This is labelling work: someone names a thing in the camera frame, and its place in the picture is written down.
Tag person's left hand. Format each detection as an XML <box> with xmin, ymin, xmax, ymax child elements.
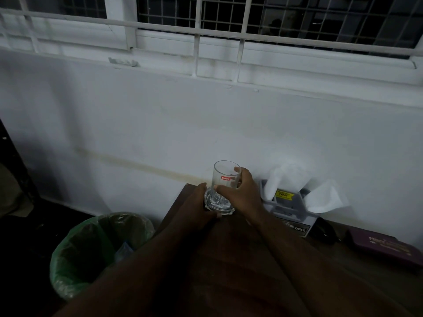
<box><xmin>169</xmin><ymin>182</ymin><xmax>223</xmax><ymax>233</ymax></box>

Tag person's right hand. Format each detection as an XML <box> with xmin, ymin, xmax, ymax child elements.
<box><xmin>213</xmin><ymin>166</ymin><xmax>267</xmax><ymax>226</ymax></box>

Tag clear drinking glass red label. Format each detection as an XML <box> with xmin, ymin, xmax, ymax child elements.
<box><xmin>204</xmin><ymin>160</ymin><xmax>242</xmax><ymax>216</ymax></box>

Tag person's left forearm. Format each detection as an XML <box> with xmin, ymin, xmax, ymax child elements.
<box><xmin>54</xmin><ymin>221</ymin><xmax>219</xmax><ymax>317</ymax></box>

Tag person's right forearm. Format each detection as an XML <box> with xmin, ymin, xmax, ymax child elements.
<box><xmin>246</xmin><ymin>209</ymin><xmax>414</xmax><ymax>317</ymax></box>

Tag white tissue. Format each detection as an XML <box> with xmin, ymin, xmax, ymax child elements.
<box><xmin>303</xmin><ymin>180</ymin><xmax>350</xmax><ymax>214</ymax></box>
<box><xmin>264</xmin><ymin>158</ymin><xmax>313</xmax><ymax>202</ymax></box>

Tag white tissue box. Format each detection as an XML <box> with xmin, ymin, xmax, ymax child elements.
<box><xmin>259</xmin><ymin>179</ymin><xmax>320</xmax><ymax>238</ymax></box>

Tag black small object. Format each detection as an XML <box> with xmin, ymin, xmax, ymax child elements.
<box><xmin>311</xmin><ymin>218</ymin><xmax>341</xmax><ymax>245</ymax></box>

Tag waste bin with green liner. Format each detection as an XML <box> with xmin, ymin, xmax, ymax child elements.
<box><xmin>50</xmin><ymin>212</ymin><xmax>156</xmax><ymax>301</ymax></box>

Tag white window grille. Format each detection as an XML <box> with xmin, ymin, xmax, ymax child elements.
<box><xmin>0</xmin><ymin>0</ymin><xmax>423</xmax><ymax>83</ymax></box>

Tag purple flat box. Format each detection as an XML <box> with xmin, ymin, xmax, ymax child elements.
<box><xmin>347</xmin><ymin>227</ymin><xmax>423</xmax><ymax>266</ymax></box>

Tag white window frame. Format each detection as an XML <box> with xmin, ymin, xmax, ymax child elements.
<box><xmin>0</xmin><ymin>0</ymin><xmax>423</xmax><ymax>107</ymax></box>

